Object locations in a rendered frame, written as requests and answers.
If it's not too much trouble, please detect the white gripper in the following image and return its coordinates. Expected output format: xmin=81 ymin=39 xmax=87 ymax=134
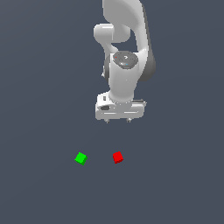
xmin=94 ymin=92 xmax=148 ymax=124

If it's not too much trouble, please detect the red cube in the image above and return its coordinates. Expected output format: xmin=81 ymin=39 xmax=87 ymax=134
xmin=112 ymin=150 xmax=124 ymax=165

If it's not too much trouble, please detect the green cube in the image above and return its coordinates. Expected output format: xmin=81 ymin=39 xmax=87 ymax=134
xmin=73 ymin=151 xmax=88 ymax=166

